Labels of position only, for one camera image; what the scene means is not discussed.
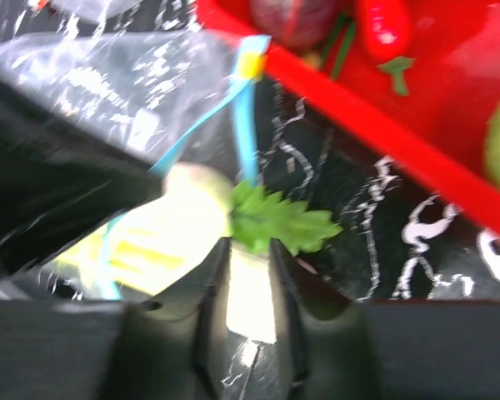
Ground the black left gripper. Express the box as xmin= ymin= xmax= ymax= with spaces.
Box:
xmin=0 ymin=83 xmax=162 ymax=275

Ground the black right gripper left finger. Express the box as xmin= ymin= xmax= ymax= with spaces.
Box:
xmin=0 ymin=237 xmax=231 ymax=399

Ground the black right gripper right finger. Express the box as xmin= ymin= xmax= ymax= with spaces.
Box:
xmin=269 ymin=239 xmax=500 ymax=399

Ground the blue zipper clear bag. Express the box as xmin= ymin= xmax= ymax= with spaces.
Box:
xmin=0 ymin=30 xmax=271 ymax=299

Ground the white toy radish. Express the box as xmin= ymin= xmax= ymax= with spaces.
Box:
xmin=120 ymin=162 xmax=345 ymax=345

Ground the purple toy onion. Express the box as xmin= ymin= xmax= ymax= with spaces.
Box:
xmin=250 ymin=0 xmax=343 ymax=52

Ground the red plastic bin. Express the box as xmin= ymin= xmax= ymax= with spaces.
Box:
xmin=197 ymin=1 xmax=500 ymax=235

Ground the red toy chili pepper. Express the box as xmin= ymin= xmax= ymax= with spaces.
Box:
xmin=354 ymin=0 xmax=415 ymax=97

